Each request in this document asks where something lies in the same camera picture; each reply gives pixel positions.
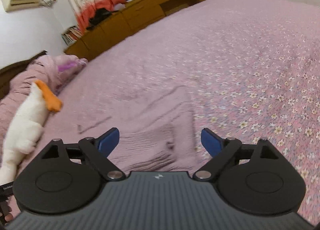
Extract pink knit cardigan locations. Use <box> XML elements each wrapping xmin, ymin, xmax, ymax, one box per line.
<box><xmin>77</xmin><ymin>86</ymin><xmax>199</xmax><ymax>174</ymax></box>

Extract white plush goose toy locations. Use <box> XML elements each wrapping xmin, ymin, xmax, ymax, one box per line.
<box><xmin>1</xmin><ymin>80</ymin><xmax>62</xmax><ymax>185</ymax></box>

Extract pink floral bed cover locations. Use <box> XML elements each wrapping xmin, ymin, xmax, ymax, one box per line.
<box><xmin>6</xmin><ymin>0</ymin><xmax>319</xmax><ymax>229</ymax></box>

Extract pink folded quilt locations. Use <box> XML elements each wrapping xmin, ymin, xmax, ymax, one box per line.
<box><xmin>1</xmin><ymin>55</ymin><xmax>88</xmax><ymax>135</ymax></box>

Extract dark wooden headboard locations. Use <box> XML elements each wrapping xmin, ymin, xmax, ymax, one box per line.
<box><xmin>0</xmin><ymin>51</ymin><xmax>47</xmax><ymax>100</ymax></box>

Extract books on shelf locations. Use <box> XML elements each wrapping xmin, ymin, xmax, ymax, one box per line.
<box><xmin>61</xmin><ymin>26</ymin><xmax>82</xmax><ymax>46</ymax></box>

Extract black bag on cabinet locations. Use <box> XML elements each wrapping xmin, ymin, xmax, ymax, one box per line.
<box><xmin>86</xmin><ymin>8</ymin><xmax>118</xmax><ymax>30</ymax></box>

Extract wall air conditioner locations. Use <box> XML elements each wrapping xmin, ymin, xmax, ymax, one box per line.
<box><xmin>1</xmin><ymin>0</ymin><xmax>57</xmax><ymax>13</ymax></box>

